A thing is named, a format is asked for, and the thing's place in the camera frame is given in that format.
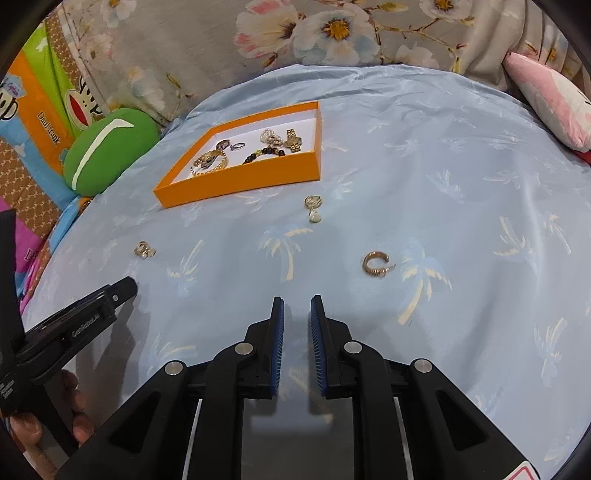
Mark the gold earring with pearl drop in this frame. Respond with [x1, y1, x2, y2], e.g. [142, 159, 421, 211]
[303, 194, 326, 223]

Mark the grey floral quilt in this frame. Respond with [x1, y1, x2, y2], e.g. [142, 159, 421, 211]
[46, 0, 585, 127]

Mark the gold hoop ring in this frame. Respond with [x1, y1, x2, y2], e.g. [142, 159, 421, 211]
[361, 250, 397, 278]

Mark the colourful cartoon printed blanket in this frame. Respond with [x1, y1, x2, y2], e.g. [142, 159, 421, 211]
[0, 23, 118, 301]

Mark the gold chain bracelet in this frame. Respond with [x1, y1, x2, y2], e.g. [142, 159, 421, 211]
[191, 150, 230, 179]

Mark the green plush pillow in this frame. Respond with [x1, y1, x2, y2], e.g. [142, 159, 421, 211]
[63, 108, 160, 191]

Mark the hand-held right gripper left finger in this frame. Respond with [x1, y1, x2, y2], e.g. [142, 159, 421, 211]
[55, 296, 284, 480]

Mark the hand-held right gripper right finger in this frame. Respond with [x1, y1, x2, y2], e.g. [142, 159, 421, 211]
[310, 295, 561, 480]

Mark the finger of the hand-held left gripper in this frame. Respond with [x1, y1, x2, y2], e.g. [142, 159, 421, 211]
[95, 277, 138, 319]

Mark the black bead bracelet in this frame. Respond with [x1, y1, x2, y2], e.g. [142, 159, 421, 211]
[242, 146, 288, 165]

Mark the orange shallow box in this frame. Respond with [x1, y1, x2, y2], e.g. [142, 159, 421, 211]
[154, 100, 322, 209]

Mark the pink white plush pillow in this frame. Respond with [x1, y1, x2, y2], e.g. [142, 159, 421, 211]
[502, 52, 591, 165]

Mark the person's left hand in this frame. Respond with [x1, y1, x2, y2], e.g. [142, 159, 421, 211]
[9, 369, 96, 457]

